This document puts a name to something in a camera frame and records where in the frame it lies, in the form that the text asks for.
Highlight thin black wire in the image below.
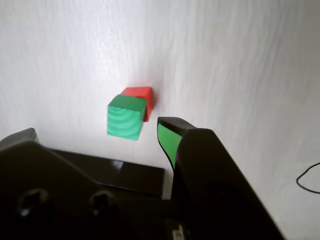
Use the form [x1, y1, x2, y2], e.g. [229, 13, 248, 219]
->
[296, 161, 320, 194]

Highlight red wooden cube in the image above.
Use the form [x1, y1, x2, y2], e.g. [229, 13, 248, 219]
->
[121, 86, 154, 123]

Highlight green wooden cube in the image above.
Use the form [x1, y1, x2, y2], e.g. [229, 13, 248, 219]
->
[106, 94, 147, 141]

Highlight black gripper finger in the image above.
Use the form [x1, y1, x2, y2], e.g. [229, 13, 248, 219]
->
[157, 116, 287, 240]
[0, 127, 121, 240]

